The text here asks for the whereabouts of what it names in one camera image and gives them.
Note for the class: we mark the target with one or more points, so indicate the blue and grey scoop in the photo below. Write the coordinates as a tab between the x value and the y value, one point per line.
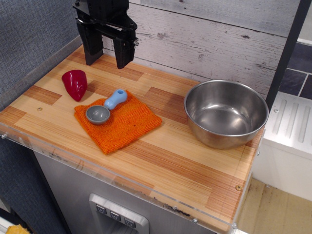
99	114

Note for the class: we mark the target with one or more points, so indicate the white ribbed toy unit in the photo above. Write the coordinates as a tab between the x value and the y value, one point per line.
284	158

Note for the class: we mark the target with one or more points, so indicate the grey toy cabinet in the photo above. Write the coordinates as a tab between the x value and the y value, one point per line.
71	189

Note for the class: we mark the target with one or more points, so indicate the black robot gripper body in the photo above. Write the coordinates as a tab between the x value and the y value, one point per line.
109	17

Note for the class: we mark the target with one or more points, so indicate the yellow object at corner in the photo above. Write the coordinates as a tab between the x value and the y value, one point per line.
17	229

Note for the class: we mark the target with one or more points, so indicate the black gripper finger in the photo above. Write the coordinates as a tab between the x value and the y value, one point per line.
124	52
92	41

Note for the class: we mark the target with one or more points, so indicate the stainless steel bowl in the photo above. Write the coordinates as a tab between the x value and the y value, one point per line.
225	114

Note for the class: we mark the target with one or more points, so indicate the silver dispenser button panel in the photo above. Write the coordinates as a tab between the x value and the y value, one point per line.
111	218

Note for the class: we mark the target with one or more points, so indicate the red toy pepper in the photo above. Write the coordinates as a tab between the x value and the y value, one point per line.
75	83

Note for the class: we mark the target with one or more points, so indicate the orange folded cloth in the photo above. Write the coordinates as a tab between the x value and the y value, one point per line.
128	121

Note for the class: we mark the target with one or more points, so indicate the clear acrylic edge guard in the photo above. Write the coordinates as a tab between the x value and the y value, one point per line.
167	167

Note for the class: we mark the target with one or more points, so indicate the black vertical frame post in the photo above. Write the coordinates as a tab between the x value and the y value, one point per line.
291	41

